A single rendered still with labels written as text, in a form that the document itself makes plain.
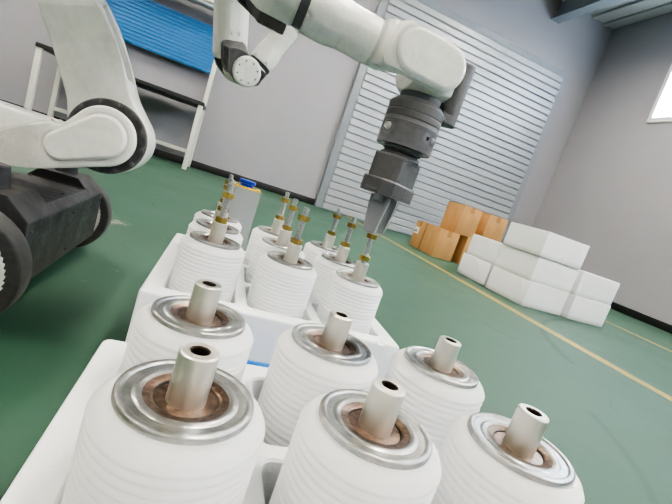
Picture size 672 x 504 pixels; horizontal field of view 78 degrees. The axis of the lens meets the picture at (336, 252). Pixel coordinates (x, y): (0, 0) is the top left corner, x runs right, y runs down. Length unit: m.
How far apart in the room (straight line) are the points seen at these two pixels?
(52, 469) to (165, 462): 0.11
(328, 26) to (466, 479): 0.55
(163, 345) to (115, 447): 0.11
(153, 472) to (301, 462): 0.09
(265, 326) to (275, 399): 0.25
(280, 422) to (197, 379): 0.15
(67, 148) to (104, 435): 0.74
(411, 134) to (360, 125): 5.32
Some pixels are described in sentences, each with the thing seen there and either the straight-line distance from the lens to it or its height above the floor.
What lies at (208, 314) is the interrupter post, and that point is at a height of 0.26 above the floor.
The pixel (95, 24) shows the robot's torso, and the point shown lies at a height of 0.52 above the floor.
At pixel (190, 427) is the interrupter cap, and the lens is 0.24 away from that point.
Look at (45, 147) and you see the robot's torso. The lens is 0.94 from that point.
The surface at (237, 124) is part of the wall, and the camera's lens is 5.77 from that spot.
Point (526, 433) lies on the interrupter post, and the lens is 0.34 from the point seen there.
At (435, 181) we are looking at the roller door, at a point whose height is 0.88.
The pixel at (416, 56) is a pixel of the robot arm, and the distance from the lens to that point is 0.64.
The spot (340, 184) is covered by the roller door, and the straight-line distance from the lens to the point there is 5.91.
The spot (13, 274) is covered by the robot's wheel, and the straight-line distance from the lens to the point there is 0.78.
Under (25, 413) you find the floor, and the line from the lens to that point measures 0.68.
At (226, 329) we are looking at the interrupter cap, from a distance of 0.35.
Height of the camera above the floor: 0.39
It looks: 9 degrees down
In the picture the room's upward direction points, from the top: 19 degrees clockwise
